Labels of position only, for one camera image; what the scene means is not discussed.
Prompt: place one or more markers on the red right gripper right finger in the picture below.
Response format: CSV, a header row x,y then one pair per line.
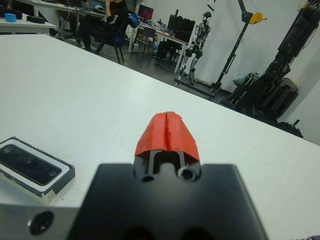
x,y
181,135

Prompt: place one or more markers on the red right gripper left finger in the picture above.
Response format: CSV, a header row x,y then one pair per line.
x,y
152,135

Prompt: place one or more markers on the black camera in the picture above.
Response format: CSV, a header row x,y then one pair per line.
x,y
25,162

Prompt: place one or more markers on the blue box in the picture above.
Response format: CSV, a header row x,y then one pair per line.
x,y
10,18

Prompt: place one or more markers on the white foam pile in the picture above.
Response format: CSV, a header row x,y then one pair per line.
x,y
203,80

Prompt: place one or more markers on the pale green plastic bag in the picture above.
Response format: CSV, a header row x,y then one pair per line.
x,y
238,79

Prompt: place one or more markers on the black tripod bundle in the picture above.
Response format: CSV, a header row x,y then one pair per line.
x,y
250,87

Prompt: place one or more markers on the white monitor desk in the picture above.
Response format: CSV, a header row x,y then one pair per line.
x,y
183,43

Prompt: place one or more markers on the grey chair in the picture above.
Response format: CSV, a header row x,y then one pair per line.
x,y
149,33

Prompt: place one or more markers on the black office chair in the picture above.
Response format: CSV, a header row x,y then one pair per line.
x,y
117,37

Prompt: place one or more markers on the silver humanoid robot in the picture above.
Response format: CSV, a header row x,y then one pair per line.
x,y
202,32

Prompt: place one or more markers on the black hard case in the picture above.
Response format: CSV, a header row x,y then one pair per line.
x,y
282,97

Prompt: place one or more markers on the black desktop monitor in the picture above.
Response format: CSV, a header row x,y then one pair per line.
x,y
181,25

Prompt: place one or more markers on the blue jacket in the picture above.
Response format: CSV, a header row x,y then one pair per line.
x,y
133,20

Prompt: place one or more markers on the monitor with red screen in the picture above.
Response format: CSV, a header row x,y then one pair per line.
x,y
146,11

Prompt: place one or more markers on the person in black sweater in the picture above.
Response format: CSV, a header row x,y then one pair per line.
x,y
117,12

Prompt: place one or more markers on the white black headset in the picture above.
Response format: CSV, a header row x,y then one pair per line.
x,y
99,7

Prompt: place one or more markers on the yellow hoist winch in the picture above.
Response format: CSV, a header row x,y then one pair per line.
x,y
257,18

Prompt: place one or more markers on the tall black machine column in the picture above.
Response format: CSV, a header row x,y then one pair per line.
x,y
295,37

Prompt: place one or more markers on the flat black roll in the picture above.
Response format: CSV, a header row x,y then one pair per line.
x,y
36,19

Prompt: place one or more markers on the long white desk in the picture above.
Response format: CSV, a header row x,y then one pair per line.
x,y
41,11

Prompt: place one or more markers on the small white side table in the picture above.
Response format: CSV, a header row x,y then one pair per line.
x,y
25,25

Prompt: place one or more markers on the long black case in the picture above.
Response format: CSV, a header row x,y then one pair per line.
x,y
12,11

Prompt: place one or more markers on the black hoist crane frame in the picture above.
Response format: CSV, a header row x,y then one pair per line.
x,y
231,52

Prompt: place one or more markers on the white camera box base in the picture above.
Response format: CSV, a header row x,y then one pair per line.
x,y
22,187

